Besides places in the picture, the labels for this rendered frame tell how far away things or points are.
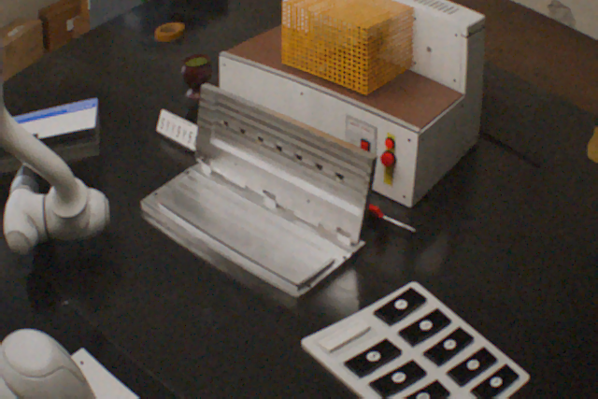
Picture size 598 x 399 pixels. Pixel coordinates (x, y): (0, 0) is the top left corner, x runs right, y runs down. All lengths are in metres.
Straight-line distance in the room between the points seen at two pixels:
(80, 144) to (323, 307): 0.78
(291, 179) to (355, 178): 0.15
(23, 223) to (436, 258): 0.88
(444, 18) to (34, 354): 1.19
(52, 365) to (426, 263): 0.88
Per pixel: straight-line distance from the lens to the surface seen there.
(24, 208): 1.50
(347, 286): 1.47
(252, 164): 1.62
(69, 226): 1.47
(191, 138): 1.82
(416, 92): 1.68
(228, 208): 1.62
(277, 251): 1.51
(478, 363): 1.31
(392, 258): 1.53
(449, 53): 1.69
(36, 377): 0.99
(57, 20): 4.80
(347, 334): 1.35
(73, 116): 1.88
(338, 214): 1.51
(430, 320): 1.38
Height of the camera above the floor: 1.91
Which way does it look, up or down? 36 degrees down
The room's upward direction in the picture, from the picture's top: straight up
